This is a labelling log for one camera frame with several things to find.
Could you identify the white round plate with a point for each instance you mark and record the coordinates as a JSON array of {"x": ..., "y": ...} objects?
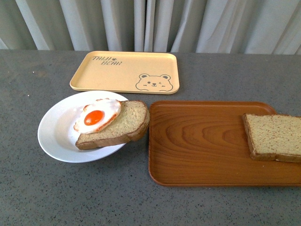
[{"x": 56, "y": 135}]

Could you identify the bread slice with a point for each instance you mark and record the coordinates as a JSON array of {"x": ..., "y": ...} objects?
[
  {"x": 130, "y": 125},
  {"x": 273, "y": 137}
]

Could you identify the yellow bear tray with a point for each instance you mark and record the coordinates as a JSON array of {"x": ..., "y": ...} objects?
[{"x": 127, "y": 72}]

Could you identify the brown wooden tray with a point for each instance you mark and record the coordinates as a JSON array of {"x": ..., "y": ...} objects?
[{"x": 204, "y": 143}]

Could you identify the fried egg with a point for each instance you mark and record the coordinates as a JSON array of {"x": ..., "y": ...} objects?
[{"x": 97, "y": 116}]

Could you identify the grey pleated curtain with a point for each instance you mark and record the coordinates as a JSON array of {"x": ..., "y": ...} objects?
[{"x": 204, "y": 26}]

